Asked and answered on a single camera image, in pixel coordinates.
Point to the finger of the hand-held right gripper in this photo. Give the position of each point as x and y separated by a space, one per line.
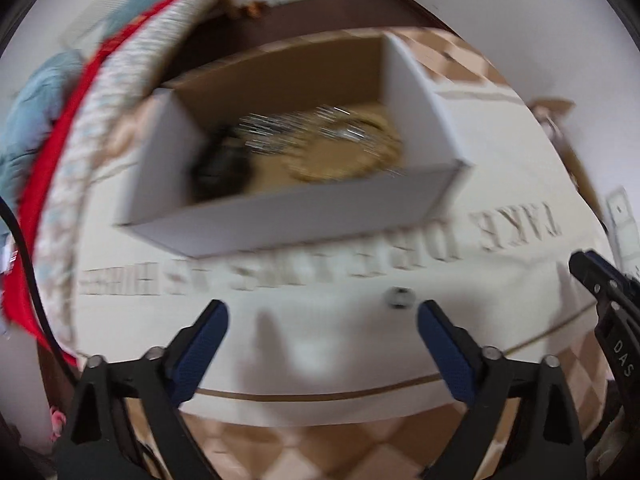
605 277

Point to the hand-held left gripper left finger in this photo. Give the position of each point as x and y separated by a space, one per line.
200 355

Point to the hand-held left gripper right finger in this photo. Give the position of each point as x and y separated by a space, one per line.
447 355

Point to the white cardboard box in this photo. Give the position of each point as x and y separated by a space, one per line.
300 220

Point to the black smart watch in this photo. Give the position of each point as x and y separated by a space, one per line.
220 165

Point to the checkered printed tablecloth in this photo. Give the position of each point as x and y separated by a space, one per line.
325 335

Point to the pink item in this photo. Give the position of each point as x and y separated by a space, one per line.
59 422

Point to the checkered quilt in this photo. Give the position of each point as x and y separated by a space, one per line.
80 160

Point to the red blanket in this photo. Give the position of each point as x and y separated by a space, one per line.
55 160

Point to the blue comforter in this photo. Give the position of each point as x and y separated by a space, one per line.
30 120

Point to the orange drink bottle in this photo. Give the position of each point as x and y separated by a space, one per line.
251 11

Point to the white wall socket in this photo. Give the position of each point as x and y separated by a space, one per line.
625 225

